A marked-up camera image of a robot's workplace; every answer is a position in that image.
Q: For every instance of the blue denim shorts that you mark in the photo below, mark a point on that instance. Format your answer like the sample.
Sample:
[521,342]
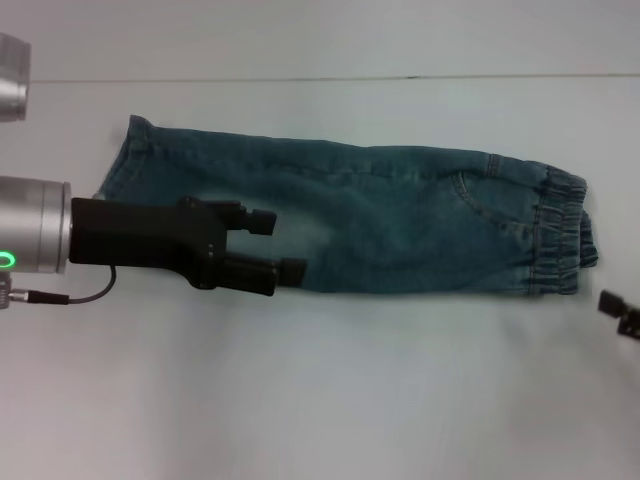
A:
[400,225]

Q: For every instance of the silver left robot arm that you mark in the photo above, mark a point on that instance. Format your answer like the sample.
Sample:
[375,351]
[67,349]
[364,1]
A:
[35,225]

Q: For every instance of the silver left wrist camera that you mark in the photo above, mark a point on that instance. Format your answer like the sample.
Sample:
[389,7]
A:
[12,90]

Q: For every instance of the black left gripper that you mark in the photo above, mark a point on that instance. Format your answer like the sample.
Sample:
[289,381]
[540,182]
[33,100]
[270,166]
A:
[140,235]

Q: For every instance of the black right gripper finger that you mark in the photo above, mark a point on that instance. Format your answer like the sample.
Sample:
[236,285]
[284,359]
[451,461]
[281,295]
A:
[612,302]

